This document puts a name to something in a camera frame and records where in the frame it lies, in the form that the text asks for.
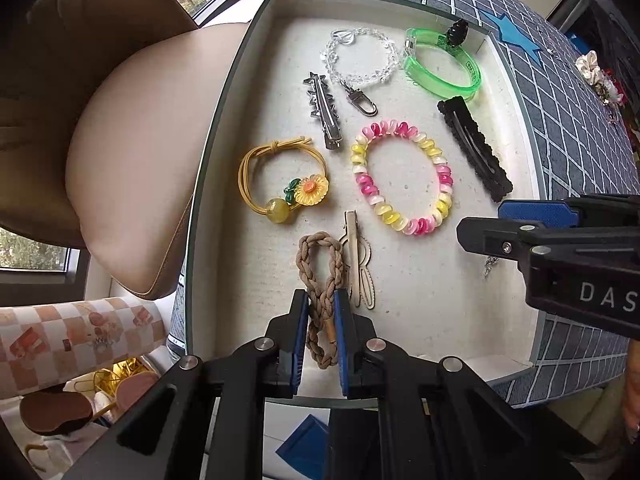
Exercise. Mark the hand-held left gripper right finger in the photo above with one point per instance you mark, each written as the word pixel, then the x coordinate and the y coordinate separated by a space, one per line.
pixel 342 340

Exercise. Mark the long black hair clip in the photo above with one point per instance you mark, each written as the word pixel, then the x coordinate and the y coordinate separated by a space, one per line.
pixel 475 150

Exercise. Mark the white satin scrunchie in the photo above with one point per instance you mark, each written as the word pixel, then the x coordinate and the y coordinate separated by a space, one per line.
pixel 590 67

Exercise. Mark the silver star hair clip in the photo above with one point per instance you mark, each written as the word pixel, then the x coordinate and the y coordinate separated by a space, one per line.
pixel 325 120

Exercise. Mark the gold rabbit hair clip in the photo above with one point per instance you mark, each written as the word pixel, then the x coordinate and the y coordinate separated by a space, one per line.
pixel 352 240

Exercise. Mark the blue square panel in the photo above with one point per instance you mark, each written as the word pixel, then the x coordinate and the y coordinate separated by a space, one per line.
pixel 305 442

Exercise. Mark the grey grid tablecloth with stars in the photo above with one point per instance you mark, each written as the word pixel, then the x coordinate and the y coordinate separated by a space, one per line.
pixel 565 120

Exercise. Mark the gold ribbon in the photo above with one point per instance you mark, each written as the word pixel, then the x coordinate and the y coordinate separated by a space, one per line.
pixel 112 375

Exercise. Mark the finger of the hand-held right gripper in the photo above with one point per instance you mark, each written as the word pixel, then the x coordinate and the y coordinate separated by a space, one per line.
pixel 495 240
pixel 537 211

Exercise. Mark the pile of assorted jewelry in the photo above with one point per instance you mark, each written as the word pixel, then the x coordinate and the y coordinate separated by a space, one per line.
pixel 610 92

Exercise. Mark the beige padded chair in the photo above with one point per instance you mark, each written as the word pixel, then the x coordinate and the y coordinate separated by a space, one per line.
pixel 125 160

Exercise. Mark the black claw hair clip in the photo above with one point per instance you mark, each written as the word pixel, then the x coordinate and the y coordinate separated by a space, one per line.
pixel 455 32

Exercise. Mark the green translucent bangle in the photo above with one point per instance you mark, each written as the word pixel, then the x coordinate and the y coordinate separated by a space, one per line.
pixel 440 89

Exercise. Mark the white shallow tray box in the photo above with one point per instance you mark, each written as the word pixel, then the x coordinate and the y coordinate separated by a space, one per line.
pixel 425 285

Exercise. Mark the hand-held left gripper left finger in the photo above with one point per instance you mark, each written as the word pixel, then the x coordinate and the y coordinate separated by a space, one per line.
pixel 300 330

